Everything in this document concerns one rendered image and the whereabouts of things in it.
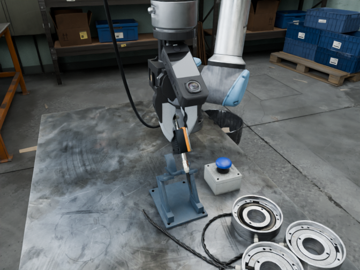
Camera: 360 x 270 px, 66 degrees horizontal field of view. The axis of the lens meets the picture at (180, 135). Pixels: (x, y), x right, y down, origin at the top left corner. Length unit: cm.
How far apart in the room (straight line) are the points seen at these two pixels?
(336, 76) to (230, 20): 325
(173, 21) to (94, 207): 46
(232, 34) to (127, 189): 52
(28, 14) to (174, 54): 367
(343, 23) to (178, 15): 380
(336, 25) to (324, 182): 250
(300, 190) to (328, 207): 19
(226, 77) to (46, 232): 60
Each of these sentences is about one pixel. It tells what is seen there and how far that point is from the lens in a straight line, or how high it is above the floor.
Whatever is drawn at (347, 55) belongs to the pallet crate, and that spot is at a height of 35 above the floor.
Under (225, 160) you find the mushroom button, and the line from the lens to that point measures 70.
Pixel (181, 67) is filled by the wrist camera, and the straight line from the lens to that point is 46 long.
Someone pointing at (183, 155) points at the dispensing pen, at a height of 97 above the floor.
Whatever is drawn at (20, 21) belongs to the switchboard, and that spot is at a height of 73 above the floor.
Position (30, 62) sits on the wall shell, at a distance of 446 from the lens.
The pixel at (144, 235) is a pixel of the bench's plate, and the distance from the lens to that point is 63.
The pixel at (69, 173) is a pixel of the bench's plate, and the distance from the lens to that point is 82.
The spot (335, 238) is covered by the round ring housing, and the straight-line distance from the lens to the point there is 65.
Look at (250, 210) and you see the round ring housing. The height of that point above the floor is 83.
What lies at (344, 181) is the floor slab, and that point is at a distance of 228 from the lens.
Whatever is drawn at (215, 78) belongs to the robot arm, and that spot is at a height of 100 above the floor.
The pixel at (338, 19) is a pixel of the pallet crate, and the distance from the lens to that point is 422.
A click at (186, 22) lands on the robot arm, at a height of 121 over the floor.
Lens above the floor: 128
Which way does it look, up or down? 31 degrees down
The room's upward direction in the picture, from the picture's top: straight up
